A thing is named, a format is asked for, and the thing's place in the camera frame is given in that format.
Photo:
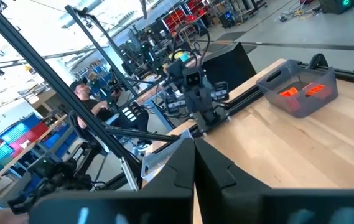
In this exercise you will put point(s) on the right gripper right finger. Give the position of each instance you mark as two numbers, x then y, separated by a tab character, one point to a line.
226	199

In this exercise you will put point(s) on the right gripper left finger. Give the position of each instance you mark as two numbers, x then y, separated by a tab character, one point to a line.
170	193

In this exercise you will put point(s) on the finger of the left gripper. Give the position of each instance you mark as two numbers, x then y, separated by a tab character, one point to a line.
208	99
196	102

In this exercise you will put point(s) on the orange studded brick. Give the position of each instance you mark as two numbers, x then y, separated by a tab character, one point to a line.
316	89
289	92

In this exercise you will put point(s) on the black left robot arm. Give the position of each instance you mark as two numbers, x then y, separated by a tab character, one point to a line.
209	119

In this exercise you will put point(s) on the black panel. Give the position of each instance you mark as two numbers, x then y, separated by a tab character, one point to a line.
229	67

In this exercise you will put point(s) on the dark grey translucent bin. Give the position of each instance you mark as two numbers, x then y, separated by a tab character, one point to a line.
276	81

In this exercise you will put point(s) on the background robot station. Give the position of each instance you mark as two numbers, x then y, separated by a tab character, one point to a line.
145	56

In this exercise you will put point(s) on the red storage rack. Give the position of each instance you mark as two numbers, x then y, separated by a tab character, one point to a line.
176	17

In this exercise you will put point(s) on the person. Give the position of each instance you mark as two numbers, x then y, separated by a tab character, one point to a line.
95	107

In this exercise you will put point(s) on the black device green light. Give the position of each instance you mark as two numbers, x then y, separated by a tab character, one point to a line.
338	6

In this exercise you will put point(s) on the shelf with coloured bins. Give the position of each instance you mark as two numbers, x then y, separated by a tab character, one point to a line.
18	133

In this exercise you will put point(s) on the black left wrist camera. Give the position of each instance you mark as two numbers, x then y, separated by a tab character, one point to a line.
192	79

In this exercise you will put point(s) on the black aluminium table frame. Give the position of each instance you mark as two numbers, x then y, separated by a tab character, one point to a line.
24	48

